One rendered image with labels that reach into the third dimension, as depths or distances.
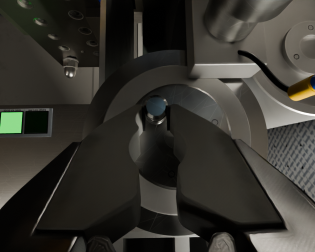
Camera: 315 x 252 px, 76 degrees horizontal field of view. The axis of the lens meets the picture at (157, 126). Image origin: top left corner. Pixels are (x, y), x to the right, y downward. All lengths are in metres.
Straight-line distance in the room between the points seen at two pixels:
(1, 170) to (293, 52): 0.59
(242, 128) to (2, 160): 0.55
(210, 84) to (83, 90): 1.70
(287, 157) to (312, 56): 0.17
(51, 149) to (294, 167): 0.49
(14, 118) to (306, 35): 0.57
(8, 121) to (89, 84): 1.29
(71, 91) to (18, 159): 1.32
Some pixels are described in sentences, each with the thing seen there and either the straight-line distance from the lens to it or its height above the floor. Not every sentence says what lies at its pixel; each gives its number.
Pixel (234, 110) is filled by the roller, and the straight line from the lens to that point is 0.17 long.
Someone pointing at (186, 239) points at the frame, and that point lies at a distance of 0.54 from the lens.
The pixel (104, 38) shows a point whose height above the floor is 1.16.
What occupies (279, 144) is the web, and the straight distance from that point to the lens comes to 0.37.
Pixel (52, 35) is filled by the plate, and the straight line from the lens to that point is 0.49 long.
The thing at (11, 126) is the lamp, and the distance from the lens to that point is 0.59.
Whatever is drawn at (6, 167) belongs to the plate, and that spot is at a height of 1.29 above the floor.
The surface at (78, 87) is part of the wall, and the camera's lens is 1.85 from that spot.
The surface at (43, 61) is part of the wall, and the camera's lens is 2.00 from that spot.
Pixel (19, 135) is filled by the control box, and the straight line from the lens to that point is 0.58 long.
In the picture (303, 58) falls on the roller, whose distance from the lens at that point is 0.22.
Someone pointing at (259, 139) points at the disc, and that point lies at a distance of 0.18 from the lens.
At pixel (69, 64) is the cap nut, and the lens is 0.55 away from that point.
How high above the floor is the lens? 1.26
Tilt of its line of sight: 7 degrees down
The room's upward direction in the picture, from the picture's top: 179 degrees clockwise
